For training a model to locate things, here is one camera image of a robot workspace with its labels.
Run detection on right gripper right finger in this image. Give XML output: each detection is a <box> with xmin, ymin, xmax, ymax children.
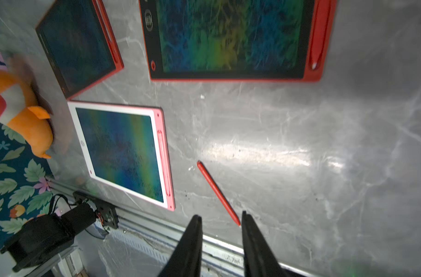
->
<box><xmin>242</xmin><ymin>211</ymin><xmax>286</xmax><ymax>277</ymax></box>

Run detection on pink stylus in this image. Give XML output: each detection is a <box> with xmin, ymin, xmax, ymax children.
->
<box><xmin>157</xmin><ymin>130</ymin><xmax>171</xmax><ymax>197</ymax></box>

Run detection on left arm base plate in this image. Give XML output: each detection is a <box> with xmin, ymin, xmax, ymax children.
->
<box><xmin>73</xmin><ymin>191</ymin><xmax>119</xmax><ymax>230</ymax></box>

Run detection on pink white writing tablet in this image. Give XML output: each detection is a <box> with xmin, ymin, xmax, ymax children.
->
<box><xmin>67</xmin><ymin>101</ymin><xmax>176</xmax><ymax>211</ymax></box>

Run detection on red writing tablet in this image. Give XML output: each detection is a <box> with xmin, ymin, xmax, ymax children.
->
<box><xmin>36</xmin><ymin>0</ymin><xmax>125</xmax><ymax>100</ymax></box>
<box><xmin>139</xmin><ymin>0</ymin><xmax>337</xmax><ymax>82</ymax></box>

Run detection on orange shark plush toy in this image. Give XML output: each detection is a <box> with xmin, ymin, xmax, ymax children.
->
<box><xmin>0</xmin><ymin>55</ymin><xmax>54</xmax><ymax>159</ymax></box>

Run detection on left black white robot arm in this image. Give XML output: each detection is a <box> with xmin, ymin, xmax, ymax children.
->
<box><xmin>0</xmin><ymin>203</ymin><xmax>97</xmax><ymax>272</ymax></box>

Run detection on right red writing tablet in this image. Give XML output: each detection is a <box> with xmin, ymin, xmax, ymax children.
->
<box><xmin>139</xmin><ymin>0</ymin><xmax>337</xmax><ymax>82</ymax></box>

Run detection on left red writing tablet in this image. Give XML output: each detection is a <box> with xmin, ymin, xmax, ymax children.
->
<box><xmin>36</xmin><ymin>0</ymin><xmax>125</xmax><ymax>100</ymax></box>

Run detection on red stylus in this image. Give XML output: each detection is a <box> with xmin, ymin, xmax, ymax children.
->
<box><xmin>310</xmin><ymin>0</ymin><xmax>330</xmax><ymax>70</ymax></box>
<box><xmin>197</xmin><ymin>161</ymin><xmax>241</xmax><ymax>227</ymax></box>

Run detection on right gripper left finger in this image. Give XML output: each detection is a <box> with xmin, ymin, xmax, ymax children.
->
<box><xmin>158</xmin><ymin>215</ymin><xmax>203</xmax><ymax>277</ymax></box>

